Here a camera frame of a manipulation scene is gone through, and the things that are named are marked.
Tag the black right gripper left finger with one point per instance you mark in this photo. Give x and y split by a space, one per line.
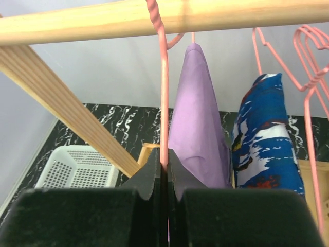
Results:
128 215

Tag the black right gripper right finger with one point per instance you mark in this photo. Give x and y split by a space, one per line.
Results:
201 216

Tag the purple trousers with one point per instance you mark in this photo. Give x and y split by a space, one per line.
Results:
196 133

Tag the blue patterned trousers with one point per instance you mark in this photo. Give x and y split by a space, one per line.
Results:
263 155

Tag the white perforated plastic basket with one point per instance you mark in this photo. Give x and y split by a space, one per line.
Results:
77 166

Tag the wooden clothes rack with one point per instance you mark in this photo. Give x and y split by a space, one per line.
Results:
116 20

